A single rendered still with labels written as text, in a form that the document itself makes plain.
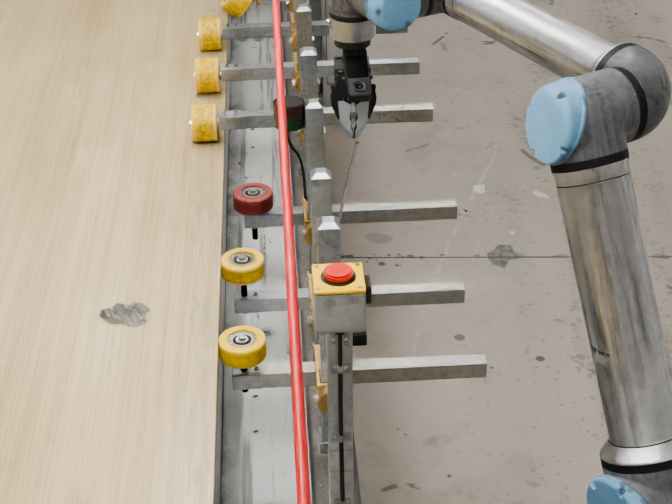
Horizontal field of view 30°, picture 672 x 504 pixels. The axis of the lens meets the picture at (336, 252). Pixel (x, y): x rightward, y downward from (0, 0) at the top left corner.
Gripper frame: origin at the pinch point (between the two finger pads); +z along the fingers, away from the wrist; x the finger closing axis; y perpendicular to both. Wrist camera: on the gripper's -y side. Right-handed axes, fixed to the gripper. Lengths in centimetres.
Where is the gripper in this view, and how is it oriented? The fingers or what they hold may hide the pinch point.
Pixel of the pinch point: (353, 134)
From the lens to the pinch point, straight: 253.0
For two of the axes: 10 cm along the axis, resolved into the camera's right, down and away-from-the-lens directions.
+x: -10.0, 0.4, -0.3
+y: -0.4, -5.3, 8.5
